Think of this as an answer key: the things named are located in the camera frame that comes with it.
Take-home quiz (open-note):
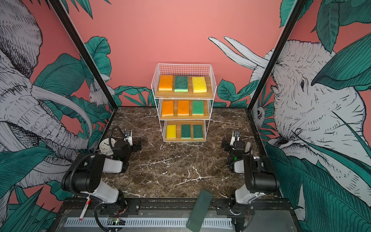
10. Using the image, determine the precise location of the orange sponge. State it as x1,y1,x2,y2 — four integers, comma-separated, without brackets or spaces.
177,100,189,116
158,75,173,91
161,100,174,117

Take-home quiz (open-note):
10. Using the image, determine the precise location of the beige plastic clip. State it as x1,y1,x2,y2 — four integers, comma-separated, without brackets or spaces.
244,141,253,154

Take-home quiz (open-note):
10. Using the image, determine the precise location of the yellow sponge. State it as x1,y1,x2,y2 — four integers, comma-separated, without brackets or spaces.
192,76,207,93
166,124,176,139

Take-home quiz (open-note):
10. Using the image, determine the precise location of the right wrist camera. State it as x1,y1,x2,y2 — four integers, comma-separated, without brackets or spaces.
230,130,241,146

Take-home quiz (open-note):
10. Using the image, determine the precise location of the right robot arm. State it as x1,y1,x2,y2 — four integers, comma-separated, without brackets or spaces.
221,138,279,205

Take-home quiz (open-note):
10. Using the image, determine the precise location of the white slotted cable duct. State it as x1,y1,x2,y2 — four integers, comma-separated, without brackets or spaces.
63,217,233,229

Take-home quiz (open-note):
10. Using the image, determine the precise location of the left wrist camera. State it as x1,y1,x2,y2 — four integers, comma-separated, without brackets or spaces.
124,130,133,146

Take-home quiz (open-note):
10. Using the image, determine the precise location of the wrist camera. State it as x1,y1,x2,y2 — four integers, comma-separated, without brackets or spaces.
124,130,133,146
230,130,241,146

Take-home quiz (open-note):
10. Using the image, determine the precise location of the left black frame post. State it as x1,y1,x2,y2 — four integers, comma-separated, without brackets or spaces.
49,0,118,110

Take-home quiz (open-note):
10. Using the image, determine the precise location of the right black frame post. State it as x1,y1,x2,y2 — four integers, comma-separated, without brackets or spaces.
247,0,306,113

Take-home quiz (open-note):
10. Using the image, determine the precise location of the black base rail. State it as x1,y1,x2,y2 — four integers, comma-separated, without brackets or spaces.
58,197,295,217

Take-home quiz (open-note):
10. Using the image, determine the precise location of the dark green foreground sponge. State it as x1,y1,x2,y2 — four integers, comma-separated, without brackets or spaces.
186,189,213,232

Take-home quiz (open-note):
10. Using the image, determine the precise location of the red white marker pen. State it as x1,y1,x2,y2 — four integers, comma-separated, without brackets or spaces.
79,197,91,221

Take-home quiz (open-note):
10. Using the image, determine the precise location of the black frame post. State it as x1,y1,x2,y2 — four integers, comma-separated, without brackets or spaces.
49,0,118,110
247,0,306,113

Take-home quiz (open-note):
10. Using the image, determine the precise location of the white round clock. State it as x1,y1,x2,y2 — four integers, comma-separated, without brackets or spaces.
99,138,116,156

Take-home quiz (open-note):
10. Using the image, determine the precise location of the white wire three-tier shelf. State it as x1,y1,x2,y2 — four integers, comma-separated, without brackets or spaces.
151,63,216,143

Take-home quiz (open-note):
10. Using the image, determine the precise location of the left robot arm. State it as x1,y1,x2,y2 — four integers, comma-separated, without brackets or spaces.
61,126,142,215

